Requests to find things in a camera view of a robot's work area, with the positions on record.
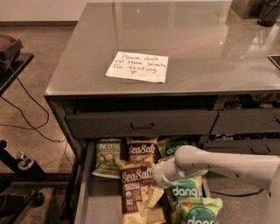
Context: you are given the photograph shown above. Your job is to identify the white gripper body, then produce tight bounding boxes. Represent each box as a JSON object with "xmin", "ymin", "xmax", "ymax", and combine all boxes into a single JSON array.
[{"xmin": 152, "ymin": 158, "xmax": 186, "ymax": 188}]

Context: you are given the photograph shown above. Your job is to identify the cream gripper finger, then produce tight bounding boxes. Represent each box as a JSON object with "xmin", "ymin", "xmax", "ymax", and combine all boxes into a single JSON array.
[
  {"xmin": 145, "ymin": 185, "xmax": 165, "ymax": 209},
  {"xmin": 146, "ymin": 204, "xmax": 165, "ymax": 224}
]

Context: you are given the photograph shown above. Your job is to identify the brown sea salt chip bag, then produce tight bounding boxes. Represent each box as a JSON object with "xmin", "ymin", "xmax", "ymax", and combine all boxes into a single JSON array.
[{"xmin": 116, "ymin": 154, "xmax": 154, "ymax": 224}]

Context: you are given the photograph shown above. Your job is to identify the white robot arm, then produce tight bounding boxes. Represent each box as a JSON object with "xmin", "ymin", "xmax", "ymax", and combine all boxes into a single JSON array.
[{"xmin": 151, "ymin": 145, "xmax": 280, "ymax": 224}]

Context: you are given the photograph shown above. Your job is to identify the rear green dang bag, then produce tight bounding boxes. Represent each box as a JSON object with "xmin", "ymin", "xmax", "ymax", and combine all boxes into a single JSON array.
[{"xmin": 157, "ymin": 136, "xmax": 188, "ymax": 158}]

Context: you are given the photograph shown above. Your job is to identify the green dang bag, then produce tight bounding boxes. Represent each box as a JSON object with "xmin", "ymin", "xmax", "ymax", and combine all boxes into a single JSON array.
[
  {"xmin": 165, "ymin": 176, "xmax": 203, "ymax": 209},
  {"xmin": 157, "ymin": 136, "xmax": 188, "ymax": 158},
  {"xmin": 171, "ymin": 197, "xmax": 223, "ymax": 224}
]

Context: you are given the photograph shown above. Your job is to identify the front green dang bag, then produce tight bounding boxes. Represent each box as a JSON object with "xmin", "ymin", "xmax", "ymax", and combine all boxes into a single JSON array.
[{"xmin": 171, "ymin": 197, "xmax": 223, "ymax": 224}]

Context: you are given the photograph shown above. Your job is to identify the rear brown sea salt bag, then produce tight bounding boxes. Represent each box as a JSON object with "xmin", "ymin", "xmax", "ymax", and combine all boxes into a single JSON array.
[{"xmin": 126, "ymin": 136, "xmax": 158, "ymax": 161}]

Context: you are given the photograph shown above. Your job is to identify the open middle grey drawer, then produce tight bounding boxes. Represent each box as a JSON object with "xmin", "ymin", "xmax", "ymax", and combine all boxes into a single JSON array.
[{"xmin": 73, "ymin": 136, "xmax": 212, "ymax": 224}]

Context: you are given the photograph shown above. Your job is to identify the top left grey drawer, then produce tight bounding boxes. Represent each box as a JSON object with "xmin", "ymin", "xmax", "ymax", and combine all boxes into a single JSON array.
[{"xmin": 66, "ymin": 110, "xmax": 218, "ymax": 138}]

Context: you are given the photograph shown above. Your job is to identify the green white chip bag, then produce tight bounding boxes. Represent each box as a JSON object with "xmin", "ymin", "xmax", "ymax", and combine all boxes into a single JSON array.
[{"xmin": 92, "ymin": 138, "xmax": 122, "ymax": 179}]

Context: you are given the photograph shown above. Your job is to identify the middle right grey drawer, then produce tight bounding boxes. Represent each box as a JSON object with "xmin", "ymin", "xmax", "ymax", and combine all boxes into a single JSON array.
[{"xmin": 201, "ymin": 139, "xmax": 280, "ymax": 155}]

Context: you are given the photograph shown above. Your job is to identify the top right grey drawer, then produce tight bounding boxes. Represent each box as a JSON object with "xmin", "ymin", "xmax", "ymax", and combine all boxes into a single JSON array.
[{"xmin": 212, "ymin": 108, "xmax": 280, "ymax": 135}]

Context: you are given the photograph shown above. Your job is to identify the grey metal drawer cabinet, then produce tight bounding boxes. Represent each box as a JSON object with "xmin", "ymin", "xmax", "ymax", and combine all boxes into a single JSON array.
[{"xmin": 45, "ymin": 0, "xmax": 280, "ymax": 224}]

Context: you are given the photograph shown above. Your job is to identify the white handwritten paper note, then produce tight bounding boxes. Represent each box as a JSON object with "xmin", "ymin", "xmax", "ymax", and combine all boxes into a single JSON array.
[{"xmin": 105, "ymin": 52, "xmax": 169, "ymax": 83}]

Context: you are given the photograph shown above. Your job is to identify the black side stand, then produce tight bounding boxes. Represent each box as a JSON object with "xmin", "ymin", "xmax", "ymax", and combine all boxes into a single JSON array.
[{"xmin": 0, "ymin": 52, "xmax": 46, "ymax": 224}]

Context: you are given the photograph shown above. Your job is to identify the dark device on stand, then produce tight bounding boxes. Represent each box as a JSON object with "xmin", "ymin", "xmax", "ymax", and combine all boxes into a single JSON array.
[{"xmin": 0, "ymin": 34, "xmax": 23, "ymax": 76}]

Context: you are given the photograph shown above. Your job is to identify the black power cable right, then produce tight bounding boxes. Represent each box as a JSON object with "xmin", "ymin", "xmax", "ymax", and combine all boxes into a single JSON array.
[{"xmin": 209, "ymin": 188, "xmax": 265, "ymax": 198}]

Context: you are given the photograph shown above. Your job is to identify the black cable on floor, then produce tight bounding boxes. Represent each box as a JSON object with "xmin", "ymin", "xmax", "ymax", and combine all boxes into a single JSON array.
[{"xmin": 0, "ymin": 62, "xmax": 74, "ymax": 167}]

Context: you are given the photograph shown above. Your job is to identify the black wire mesh basket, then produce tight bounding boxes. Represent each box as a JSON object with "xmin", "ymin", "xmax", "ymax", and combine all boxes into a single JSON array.
[{"xmin": 257, "ymin": 0, "xmax": 280, "ymax": 27}]

